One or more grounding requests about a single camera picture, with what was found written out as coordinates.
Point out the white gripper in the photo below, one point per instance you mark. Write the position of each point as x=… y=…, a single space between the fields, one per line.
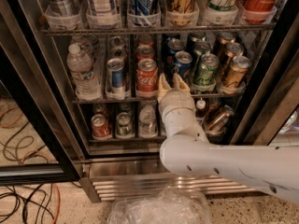
x=176 y=102

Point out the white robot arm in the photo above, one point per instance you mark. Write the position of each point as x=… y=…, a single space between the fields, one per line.
x=187 y=151

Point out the front red coca-cola can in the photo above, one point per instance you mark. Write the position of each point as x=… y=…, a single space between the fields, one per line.
x=147 y=75

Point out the front green can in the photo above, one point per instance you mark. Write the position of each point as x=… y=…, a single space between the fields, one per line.
x=205 y=70

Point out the front blue silver can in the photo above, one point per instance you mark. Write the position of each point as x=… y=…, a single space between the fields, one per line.
x=116 y=75

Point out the bottom tipped gold can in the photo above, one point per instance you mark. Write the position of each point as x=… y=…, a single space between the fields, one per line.
x=219 y=119

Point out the bottom green silver can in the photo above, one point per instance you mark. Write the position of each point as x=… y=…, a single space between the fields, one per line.
x=124 y=124

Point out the front gold can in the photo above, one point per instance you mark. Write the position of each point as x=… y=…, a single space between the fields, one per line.
x=235 y=72

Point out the stainless steel fridge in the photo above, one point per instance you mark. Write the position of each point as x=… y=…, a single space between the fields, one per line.
x=130 y=165

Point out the top shelf gold can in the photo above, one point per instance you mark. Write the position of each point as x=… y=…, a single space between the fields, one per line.
x=180 y=10

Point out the bottom front red can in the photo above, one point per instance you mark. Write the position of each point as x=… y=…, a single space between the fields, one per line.
x=100 y=127

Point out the right glass fridge door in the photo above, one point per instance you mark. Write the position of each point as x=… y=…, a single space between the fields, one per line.
x=272 y=94

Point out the glass fridge door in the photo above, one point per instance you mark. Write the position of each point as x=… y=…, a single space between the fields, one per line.
x=272 y=94
x=43 y=144

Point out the top shelf red coca-cola can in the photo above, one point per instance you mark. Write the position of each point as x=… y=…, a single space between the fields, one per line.
x=256 y=11

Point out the left glass fridge door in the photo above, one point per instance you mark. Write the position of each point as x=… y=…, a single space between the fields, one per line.
x=43 y=144

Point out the bottom brown drink bottle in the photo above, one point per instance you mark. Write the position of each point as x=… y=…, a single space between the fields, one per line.
x=201 y=110

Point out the bottom small water bottle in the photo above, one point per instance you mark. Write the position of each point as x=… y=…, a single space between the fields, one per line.
x=147 y=122

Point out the rear clear water bottle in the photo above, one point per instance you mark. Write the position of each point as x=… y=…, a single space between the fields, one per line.
x=85 y=44

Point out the clear water bottle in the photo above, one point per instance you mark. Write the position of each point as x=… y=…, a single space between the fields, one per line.
x=82 y=71
x=85 y=44

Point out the front clear water bottle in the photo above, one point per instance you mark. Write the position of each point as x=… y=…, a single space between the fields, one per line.
x=82 y=71

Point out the clear plastic bag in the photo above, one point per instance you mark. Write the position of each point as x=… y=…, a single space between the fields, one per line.
x=169 y=206

